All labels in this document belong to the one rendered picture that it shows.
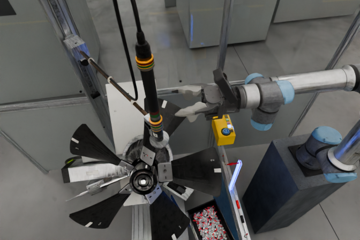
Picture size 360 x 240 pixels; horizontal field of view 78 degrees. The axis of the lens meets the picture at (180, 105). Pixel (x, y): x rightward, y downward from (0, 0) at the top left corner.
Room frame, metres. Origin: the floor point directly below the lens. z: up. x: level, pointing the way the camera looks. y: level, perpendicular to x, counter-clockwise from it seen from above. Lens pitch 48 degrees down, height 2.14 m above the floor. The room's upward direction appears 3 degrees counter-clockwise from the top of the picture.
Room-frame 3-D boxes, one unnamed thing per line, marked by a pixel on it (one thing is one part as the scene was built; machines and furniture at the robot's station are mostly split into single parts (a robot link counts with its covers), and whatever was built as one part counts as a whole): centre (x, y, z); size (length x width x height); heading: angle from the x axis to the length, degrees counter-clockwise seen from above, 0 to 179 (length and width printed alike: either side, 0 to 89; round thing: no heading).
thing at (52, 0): (0.96, 0.51, 1.48); 0.05 x 0.03 x 0.62; 130
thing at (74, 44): (0.92, 0.48, 1.54); 0.10 x 0.07 x 0.08; 40
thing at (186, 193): (0.48, 0.03, 0.98); 0.20 x 0.16 x 0.20; 5
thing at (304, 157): (0.57, -0.71, 1.06); 0.15 x 0.15 x 0.10
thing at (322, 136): (0.56, -0.70, 1.18); 0.13 x 0.12 x 0.14; 177
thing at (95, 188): (0.42, 0.43, 1.08); 0.07 x 0.04 x 0.06; 105
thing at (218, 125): (0.77, -0.25, 1.02); 0.16 x 0.10 x 0.11; 5
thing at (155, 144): (0.45, 0.09, 1.50); 0.09 x 0.07 x 0.10; 40
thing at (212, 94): (0.46, -0.13, 1.63); 0.12 x 0.08 x 0.09; 95
